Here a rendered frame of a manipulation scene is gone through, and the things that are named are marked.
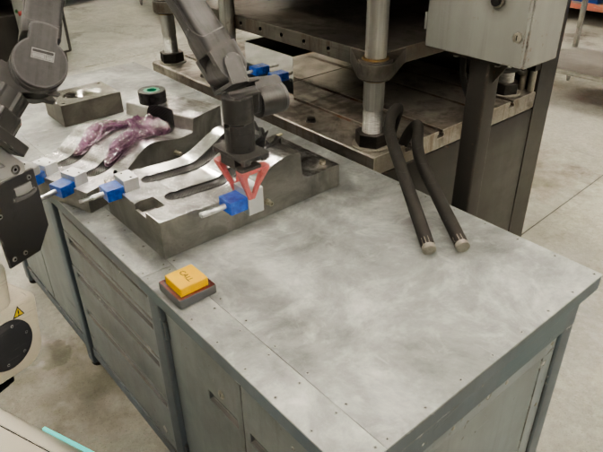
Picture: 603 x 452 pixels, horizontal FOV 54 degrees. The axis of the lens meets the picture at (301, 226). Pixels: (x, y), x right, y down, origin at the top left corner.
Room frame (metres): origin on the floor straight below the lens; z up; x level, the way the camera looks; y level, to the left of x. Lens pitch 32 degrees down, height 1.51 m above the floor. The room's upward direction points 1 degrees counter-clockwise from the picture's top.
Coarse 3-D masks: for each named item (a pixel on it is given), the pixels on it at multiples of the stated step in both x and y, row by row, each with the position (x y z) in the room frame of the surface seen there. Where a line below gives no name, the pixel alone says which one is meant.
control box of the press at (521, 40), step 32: (448, 0) 1.59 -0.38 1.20; (480, 0) 1.52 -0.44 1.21; (512, 0) 1.45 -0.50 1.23; (544, 0) 1.44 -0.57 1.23; (448, 32) 1.58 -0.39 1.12; (480, 32) 1.51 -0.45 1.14; (512, 32) 1.44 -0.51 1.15; (544, 32) 1.46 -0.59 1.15; (480, 64) 1.55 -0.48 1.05; (512, 64) 1.43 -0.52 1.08; (480, 96) 1.54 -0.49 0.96; (480, 128) 1.54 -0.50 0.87; (480, 160) 1.55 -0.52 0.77
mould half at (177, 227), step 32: (192, 160) 1.33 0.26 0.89; (288, 160) 1.25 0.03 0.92; (128, 192) 1.16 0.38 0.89; (160, 192) 1.16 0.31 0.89; (224, 192) 1.17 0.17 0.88; (288, 192) 1.25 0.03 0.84; (320, 192) 1.31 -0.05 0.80; (128, 224) 1.15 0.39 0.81; (160, 224) 1.03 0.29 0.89; (192, 224) 1.08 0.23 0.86; (224, 224) 1.13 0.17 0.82
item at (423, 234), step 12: (396, 144) 1.36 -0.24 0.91; (396, 156) 1.32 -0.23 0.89; (396, 168) 1.28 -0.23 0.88; (408, 180) 1.23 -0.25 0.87; (408, 192) 1.19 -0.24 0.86; (408, 204) 1.16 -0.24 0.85; (420, 204) 1.15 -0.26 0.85; (420, 216) 1.11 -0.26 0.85; (420, 228) 1.08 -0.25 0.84; (420, 240) 1.05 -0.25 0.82; (432, 240) 1.04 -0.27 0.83; (432, 252) 1.03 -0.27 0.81
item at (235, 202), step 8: (240, 184) 1.05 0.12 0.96; (232, 192) 1.05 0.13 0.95; (240, 192) 1.04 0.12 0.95; (224, 200) 1.01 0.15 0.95; (232, 200) 1.01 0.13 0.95; (240, 200) 1.01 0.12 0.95; (248, 200) 1.02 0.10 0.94; (256, 200) 1.03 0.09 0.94; (216, 208) 1.00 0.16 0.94; (224, 208) 1.01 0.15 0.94; (232, 208) 1.00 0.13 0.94; (240, 208) 1.01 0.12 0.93; (248, 208) 1.02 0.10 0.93; (256, 208) 1.03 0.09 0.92; (200, 216) 0.98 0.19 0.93
